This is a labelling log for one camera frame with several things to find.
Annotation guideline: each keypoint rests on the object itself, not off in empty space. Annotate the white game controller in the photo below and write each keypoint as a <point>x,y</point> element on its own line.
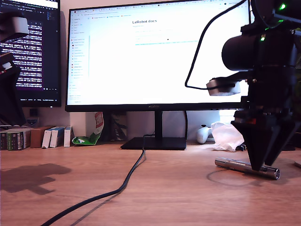
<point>202,135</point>

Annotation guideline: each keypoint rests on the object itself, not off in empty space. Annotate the dark monitor with code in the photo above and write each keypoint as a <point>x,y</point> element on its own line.
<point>47,58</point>

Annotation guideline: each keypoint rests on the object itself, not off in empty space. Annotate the white blue small box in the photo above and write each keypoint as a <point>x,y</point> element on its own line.
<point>55,140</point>
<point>67,137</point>
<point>45,140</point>

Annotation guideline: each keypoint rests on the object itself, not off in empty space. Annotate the small blue white device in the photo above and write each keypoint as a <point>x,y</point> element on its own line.
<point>32,122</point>

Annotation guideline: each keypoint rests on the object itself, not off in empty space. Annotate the dark printed box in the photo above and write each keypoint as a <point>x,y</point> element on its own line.
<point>3,141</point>

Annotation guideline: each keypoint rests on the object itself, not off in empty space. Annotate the green red snack bag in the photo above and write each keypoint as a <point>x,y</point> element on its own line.
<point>91,137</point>

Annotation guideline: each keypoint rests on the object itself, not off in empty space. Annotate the dark patterned box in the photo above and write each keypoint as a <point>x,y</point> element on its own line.
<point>118,127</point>

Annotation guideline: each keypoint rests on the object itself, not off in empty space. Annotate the metallic silver laser pointer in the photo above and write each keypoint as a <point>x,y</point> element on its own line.
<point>230,163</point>

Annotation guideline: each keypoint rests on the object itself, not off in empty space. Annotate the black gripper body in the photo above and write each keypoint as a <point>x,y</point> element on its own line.
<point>272,101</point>

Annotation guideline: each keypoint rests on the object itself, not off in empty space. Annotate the green black printed box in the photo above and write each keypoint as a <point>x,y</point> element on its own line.
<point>15,141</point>

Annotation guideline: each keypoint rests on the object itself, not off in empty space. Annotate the black Huawei monitor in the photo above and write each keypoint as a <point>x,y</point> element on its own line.
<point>141,70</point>

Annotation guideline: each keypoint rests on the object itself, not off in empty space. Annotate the white crumpled plastic bag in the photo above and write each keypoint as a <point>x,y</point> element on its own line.
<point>225,136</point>

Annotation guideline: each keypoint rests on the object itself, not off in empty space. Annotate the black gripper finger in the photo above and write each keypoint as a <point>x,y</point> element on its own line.
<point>255,146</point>
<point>276,143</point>

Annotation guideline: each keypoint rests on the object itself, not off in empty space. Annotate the gripper grey camera box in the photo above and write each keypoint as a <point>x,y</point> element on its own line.
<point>223,88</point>
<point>18,24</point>

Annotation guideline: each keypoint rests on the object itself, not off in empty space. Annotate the small black wall box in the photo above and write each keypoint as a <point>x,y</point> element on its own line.
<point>33,112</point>

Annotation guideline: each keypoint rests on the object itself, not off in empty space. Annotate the square cork coaster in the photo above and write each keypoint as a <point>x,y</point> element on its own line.
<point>298,164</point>

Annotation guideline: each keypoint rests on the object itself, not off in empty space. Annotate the metal carabiner with yellow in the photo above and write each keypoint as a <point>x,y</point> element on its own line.
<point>243,148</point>

